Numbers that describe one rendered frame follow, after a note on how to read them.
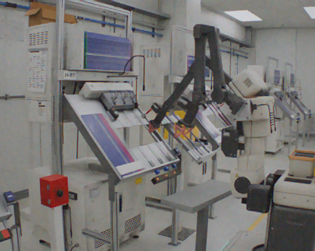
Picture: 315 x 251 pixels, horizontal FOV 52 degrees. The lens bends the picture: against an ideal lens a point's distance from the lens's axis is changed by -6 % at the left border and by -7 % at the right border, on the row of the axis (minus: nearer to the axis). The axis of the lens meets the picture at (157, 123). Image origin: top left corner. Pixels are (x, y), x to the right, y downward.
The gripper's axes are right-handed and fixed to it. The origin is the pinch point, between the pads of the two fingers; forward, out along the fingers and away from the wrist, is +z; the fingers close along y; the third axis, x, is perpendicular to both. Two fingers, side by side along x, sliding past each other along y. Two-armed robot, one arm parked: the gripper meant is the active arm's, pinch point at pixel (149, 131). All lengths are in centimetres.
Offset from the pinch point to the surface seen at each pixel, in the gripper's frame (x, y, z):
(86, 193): 14, 58, 36
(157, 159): 22.8, 13.0, 4.1
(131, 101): -25.9, 3.7, -7.6
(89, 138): -5, 60, 2
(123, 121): -13.6, 19.3, -0.1
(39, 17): -100, 58, -29
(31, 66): -82, 60, 2
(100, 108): -26.8, 33.6, -1.6
